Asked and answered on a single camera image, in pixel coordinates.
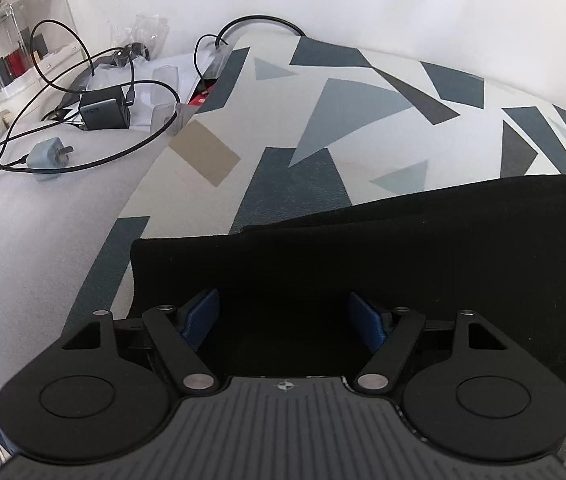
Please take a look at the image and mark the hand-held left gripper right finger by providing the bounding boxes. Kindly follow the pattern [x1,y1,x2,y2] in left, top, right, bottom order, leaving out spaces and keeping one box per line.
[347,291,508,395]

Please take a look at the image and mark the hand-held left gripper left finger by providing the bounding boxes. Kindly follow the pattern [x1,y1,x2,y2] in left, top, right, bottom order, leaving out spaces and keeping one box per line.
[60,287,222,395]

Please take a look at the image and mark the black garment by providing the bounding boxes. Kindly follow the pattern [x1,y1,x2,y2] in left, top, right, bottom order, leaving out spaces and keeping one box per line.
[130,170,566,426]

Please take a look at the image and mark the pale grey textured cover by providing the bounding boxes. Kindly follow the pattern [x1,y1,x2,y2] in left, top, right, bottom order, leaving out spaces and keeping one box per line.
[0,50,199,411]

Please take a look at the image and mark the geometric patterned bed sheet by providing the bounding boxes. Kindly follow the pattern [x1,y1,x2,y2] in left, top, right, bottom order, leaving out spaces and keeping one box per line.
[0,35,566,480]

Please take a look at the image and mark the small clear plastic piece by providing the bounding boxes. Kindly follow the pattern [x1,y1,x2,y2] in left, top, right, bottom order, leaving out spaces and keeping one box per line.
[150,102,187,137]

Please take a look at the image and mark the red packet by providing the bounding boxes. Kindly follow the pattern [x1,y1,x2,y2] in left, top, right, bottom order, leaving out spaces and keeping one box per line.
[187,85,217,109]

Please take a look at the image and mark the grey plug adapter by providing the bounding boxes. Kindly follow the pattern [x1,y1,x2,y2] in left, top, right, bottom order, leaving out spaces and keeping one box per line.
[26,137,75,181]

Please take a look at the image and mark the black power adapter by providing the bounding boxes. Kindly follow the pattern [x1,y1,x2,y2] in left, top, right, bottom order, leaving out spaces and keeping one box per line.
[78,87,132,132]

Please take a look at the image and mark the black eyeglasses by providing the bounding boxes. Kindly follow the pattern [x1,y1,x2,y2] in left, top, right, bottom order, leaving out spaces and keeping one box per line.
[40,41,155,122]

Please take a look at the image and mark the clear plastic bag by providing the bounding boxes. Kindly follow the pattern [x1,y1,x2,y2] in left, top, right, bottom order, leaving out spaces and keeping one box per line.
[110,10,172,62]

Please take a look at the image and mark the clear acrylic organizer box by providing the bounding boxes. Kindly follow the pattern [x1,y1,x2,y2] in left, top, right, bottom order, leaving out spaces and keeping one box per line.
[0,0,77,107]

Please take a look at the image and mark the black charging cable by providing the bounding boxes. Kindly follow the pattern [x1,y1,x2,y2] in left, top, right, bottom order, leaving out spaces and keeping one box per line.
[0,79,182,191]

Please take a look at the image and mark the black looped cable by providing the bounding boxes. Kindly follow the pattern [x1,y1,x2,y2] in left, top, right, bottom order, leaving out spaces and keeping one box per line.
[194,15,307,82]

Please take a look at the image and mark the thin black cable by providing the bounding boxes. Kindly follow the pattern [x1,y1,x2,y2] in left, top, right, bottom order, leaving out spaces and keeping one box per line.
[30,20,96,92]

